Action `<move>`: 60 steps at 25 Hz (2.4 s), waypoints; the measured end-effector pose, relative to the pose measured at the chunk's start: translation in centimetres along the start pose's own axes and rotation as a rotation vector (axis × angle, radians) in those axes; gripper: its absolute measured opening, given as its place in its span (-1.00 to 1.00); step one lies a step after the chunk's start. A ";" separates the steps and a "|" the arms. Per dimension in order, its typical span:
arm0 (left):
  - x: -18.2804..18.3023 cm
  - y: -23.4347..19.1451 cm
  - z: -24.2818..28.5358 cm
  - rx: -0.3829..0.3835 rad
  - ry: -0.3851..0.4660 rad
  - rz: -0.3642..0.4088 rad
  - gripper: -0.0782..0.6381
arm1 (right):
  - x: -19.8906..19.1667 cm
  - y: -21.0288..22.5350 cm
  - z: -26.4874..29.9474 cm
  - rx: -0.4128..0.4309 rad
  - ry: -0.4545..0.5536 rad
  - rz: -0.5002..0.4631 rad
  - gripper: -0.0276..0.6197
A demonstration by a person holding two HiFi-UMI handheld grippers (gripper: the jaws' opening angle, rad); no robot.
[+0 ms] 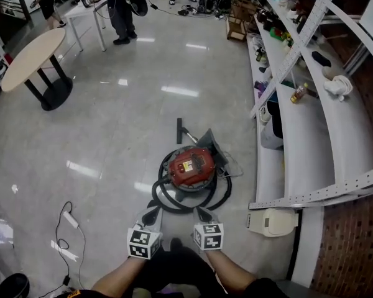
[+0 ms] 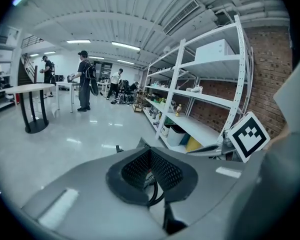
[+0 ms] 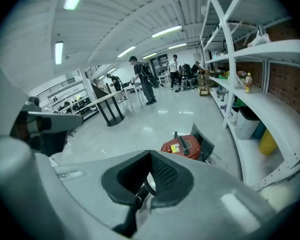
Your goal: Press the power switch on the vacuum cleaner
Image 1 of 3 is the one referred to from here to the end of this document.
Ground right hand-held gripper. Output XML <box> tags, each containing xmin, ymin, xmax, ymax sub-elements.
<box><xmin>192</xmin><ymin>206</ymin><xmax>224</xmax><ymax>251</ymax></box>

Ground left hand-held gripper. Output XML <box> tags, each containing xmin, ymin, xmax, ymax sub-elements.
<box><xmin>126</xmin><ymin>205</ymin><xmax>163</xmax><ymax>260</ymax></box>

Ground red vacuum cleaner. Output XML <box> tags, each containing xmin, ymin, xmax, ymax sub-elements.
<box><xmin>163</xmin><ymin>145</ymin><xmax>218</xmax><ymax>192</ymax></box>

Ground person's left forearm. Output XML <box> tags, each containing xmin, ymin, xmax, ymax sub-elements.
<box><xmin>91</xmin><ymin>255</ymin><xmax>150</xmax><ymax>298</ymax></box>

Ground person's right forearm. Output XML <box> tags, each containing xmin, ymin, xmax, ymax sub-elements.
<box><xmin>205</xmin><ymin>248</ymin><xmax>257</xmax><ymax>298</ymax></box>

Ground white power adapter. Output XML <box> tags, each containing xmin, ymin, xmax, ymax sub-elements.
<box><xmin>62</xmin><ymin>210</ymin><xmax>80</xmax><ymax>229</ymax></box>

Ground black vacuum floor nozzle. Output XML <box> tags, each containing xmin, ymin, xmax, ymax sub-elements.
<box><xmin>175</xmin><ymin>117</ymin><xmax>200</xmax><ymax>145</ymax></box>

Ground person's black trousers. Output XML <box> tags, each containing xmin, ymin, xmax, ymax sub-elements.
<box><xmin>133</xmin><ymin>237</ymin><xmax>287</xmax><ymax>298</ymax></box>

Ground beige plastic bin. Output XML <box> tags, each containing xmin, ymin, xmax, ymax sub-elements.
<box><xmin>246</xmin><ymin>207</ymin><xmax>300</xmax><ymax>238</ymax></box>

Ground grey dustpan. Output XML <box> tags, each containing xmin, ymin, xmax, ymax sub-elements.
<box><xmin>196</xmin><ymin>128</ymin><xmax>229</xmax><ymax>169</ymax></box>

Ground black round stool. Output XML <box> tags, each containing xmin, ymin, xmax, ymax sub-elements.
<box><xmin>0</xmin><ymin>273</ymin><xmax>30</xmax><ymax>298</ymax></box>

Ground white shelving unit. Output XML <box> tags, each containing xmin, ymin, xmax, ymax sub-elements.
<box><xmin>246</xmin><ymin>0</ymin><xmax>373</xmax><ymax>210</ymax></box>

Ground amber drink bottle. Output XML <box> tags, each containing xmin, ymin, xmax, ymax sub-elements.
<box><xmin>290</xmin><ymin>82</ymin><xmax>309</xmax><ymax>104</ymax></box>

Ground round beige table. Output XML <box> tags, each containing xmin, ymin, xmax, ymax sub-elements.
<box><xmin>1</xmin><ymin>27</ymin><xmax>74</xmax><ymax>112</ymax></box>

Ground black cloth pouch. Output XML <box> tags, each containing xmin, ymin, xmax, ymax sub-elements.
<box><xmin>311</xmin><ymin>50</ymin><xmax>332</xmax><ymax>68</ymax></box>

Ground green toy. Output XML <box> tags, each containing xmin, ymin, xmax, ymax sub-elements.
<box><xmin>269</xmin><ymin>27</ymin><xmax>292</xmax><ymax>43</ymax></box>

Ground white rectangular table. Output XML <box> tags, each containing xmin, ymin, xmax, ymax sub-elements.
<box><xmin>63</xmin><ymin>0</ymin><xmax>108</xmax><ymax>52</ymax></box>

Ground black vacuum hose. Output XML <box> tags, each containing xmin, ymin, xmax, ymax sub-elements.
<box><xmin>147</xmin><ymin>150</ymin><xmax>233</xmax><ymax>214</ymax></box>

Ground black power cable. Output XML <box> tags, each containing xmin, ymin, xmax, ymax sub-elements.
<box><xmin>37</xmin><ymin>201</ymin><xmax>87</xmax><ymax>298</ymax></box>

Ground white coiled cable bundle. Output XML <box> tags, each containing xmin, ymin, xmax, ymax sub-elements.
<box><xmin>323</xmin><ymin>74</ymin><xmax>354</xmax><ymax>102</ymax></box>

